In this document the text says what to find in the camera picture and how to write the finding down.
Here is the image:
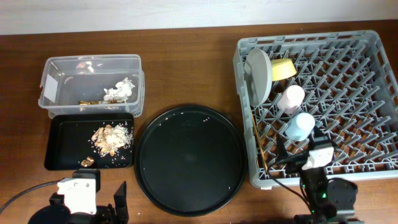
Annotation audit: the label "wooden chopstick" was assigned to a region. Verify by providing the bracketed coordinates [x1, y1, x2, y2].
[250, 111, 268, 174]

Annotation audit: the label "grey dishwasher rack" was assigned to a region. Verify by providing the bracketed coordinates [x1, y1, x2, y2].
[233, 30, 397, 190]

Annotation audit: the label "brown scraps in bin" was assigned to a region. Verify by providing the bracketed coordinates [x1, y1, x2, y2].
[79, 100, 119, 111]

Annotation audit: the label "black rectangular tray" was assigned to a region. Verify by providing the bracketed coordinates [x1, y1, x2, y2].
[44, 113, 134, 170]

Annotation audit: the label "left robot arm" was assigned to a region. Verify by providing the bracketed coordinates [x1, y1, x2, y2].
[28, 178, 129, 224]

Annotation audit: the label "yellow bowl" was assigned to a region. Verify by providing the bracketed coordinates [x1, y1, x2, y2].
[271, 58, 297, 82]

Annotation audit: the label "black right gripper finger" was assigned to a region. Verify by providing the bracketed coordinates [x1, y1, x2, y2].
[275, 134, 289, 162]
[312, 126, 336, 148]

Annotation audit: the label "food scraps pile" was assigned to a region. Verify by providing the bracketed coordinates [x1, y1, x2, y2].
[88, 124, 133, 157]

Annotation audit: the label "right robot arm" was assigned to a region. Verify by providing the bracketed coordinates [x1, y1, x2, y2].
[274, 127, 361, 223]

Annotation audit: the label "round black tray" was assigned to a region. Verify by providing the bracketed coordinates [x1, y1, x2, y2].
[134, 105, 248, 217]

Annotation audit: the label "pink cup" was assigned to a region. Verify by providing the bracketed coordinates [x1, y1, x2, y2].
[277, 85, 305, 114]

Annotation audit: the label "crumpled white tissue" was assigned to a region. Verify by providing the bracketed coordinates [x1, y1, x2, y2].
[103, 77, 136, 103]

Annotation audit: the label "blue cup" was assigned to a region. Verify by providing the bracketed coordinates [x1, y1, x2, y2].
[285, 113, 315, 141]

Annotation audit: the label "grey-green round plate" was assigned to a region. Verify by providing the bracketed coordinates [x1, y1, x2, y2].
[244, 48, 272, 106]

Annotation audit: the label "clear plastic bin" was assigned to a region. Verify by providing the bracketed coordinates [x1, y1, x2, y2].
[38, 54, 145, 118]

